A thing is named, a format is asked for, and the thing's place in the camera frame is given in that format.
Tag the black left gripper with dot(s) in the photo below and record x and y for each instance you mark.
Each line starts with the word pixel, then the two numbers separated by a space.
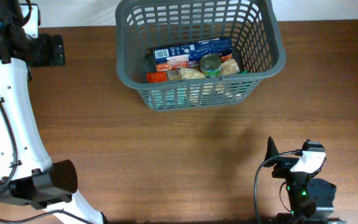
pixel 49 56

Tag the orange spaghetti packet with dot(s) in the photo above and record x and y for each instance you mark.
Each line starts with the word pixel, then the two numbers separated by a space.
pixel 169 76

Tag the beige food pouch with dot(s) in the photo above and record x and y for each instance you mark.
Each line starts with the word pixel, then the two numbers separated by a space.
pixel 228 67

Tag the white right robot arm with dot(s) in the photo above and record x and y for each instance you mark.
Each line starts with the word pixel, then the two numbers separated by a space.
pixel 320 191

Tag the blue tissue pack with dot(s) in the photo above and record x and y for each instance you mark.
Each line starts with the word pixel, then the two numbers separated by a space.
pixel 189 55

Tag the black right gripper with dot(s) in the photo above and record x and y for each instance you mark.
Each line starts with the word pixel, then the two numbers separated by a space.
pixel 284 164

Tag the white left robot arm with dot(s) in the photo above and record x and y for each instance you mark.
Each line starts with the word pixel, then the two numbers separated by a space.
pixel 28 176

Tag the grey plastic basket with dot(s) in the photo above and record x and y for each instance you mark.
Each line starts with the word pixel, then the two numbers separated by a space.
pixel 250 25

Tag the silver tin can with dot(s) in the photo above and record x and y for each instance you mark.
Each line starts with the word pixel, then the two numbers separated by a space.
pixel 210 65

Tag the mint green wipes packet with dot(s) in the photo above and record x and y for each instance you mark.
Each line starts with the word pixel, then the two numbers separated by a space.
pixel 169 98

